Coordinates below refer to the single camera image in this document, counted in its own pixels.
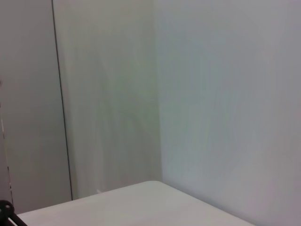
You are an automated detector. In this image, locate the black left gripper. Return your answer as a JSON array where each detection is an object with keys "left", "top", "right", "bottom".
[{"left": 0, "top": 200, "right": 29, "bottom": 226}]

